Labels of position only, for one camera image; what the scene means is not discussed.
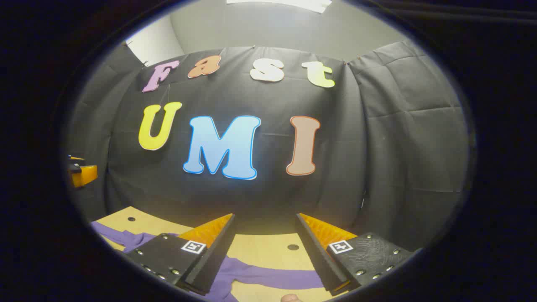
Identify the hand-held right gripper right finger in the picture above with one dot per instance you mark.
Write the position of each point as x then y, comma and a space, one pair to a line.
319, 256

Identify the purple collared shirt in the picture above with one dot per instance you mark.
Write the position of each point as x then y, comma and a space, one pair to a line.
268, 276

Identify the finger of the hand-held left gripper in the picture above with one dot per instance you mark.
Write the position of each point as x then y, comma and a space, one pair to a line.
84, 175

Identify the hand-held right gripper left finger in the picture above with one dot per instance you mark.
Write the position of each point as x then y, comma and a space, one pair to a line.
214, 256

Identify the white ceiling light panel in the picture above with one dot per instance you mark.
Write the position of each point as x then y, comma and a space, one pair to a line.
285, 3

